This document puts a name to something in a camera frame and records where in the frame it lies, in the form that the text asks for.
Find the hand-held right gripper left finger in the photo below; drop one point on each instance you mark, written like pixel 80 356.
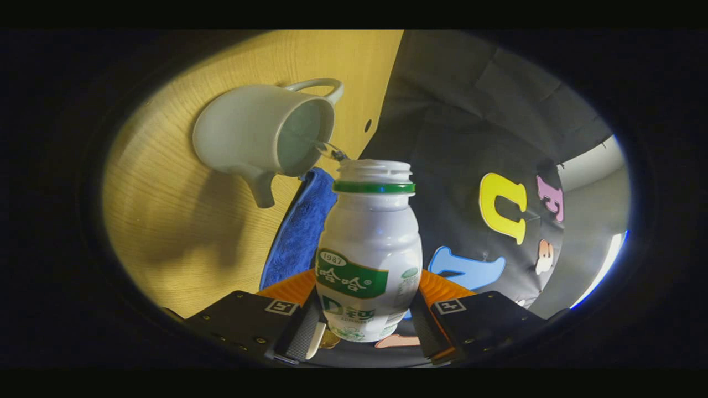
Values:
pixel 301 334

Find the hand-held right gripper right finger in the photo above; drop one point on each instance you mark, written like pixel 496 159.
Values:
pixel 426 331

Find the white water bottle green label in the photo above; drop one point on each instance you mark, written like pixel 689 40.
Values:
pixel 370 237

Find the white ceramic teacup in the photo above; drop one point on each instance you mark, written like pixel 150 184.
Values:
pixel 243 132

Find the brown bread slice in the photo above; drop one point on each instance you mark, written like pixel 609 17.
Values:
pixel 330 338

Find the blue towel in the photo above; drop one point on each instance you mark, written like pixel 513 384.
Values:
pixel 301 226

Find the black backdrop cloth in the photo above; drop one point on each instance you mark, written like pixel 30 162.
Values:
pixel 459 127

